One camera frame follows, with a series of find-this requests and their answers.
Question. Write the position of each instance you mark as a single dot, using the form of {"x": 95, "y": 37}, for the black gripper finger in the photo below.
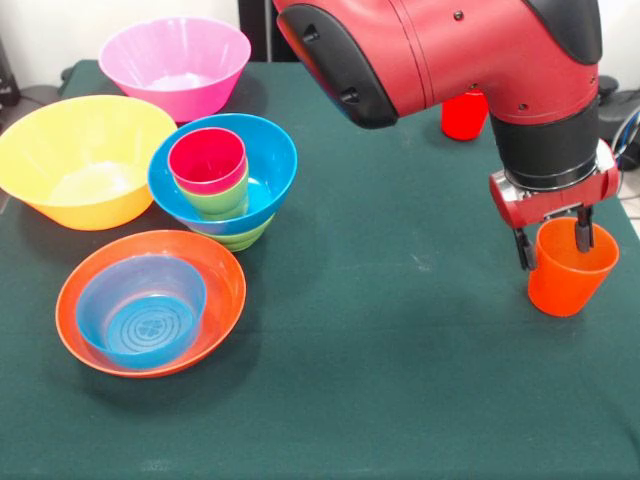
{"x": 525, "y": 250}
{"x": 584, "y": 230}

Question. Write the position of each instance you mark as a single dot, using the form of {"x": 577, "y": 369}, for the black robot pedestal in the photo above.
{"x": 265, "y": 35}

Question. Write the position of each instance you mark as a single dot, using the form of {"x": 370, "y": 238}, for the red plastic cup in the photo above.
{"x": 462, "y": 120}

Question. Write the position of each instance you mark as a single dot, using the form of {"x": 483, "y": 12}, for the small ringed blue bowl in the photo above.
{"x": 140, "y": 320}

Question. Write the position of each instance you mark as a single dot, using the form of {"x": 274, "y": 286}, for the dark green tablecloth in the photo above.
{"x": 350, "y": 400}

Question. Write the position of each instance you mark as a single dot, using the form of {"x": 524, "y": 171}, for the large yellow-orange plastic bowl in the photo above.
{"x": 75, "y": 150}

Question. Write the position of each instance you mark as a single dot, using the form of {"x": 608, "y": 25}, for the green plastic cup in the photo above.
{"x": 220, "y": 202}

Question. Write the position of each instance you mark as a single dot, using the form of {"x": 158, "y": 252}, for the orange-red plastic bowl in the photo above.
{"x": 225, "y": 280}

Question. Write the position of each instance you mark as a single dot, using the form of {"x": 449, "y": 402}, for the magenta plastic cup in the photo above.
{"x": 205, "y": 160}

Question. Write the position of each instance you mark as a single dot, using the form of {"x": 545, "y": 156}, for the large pink plastic bowl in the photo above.
{"x": 175, "y": 65}

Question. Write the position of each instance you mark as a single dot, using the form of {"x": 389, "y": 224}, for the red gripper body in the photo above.
{"x": 540, "y": 207}

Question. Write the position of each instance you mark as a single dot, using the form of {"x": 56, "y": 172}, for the large smooth blue bowl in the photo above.
{"x": 275, "y": 160}

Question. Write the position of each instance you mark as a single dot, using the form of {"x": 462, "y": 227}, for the orange plastic cup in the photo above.
{"x": 560, "y": 290}

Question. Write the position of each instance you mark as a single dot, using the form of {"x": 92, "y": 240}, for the small green plastic bowl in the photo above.
{"x": 240, "y": 240}

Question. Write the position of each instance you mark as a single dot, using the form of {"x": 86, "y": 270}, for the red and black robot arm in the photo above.
{"x": 475, "y": 55}

